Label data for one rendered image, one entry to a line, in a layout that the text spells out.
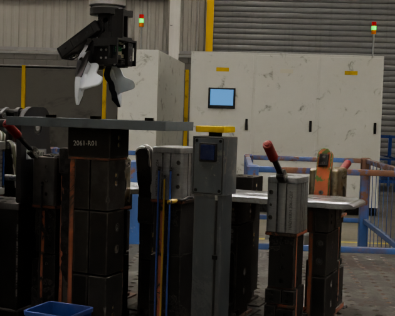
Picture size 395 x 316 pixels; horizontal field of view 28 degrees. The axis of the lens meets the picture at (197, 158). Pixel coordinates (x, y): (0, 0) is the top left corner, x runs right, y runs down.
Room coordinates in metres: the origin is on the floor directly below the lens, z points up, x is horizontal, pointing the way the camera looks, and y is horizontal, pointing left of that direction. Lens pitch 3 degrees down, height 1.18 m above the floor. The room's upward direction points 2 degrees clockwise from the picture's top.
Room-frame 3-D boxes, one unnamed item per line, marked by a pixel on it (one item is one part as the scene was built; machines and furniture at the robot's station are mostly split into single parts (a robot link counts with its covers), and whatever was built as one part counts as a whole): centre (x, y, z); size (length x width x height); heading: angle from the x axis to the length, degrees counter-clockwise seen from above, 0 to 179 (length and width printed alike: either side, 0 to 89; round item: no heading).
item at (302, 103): (10.12, -1.09, 1.22); 2.40 x 0.54 x 2.45; 87
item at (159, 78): (11.15, 0.65, 1.22); 2.40 x 0.54 x 2.45; 173
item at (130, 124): (1.63, 0.21, 1.16); 0.37 x 0.14 x 0.02; 67
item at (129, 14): (1.61, 0.19, 1.33); 0.09 x 0.08 x 0.12; 62
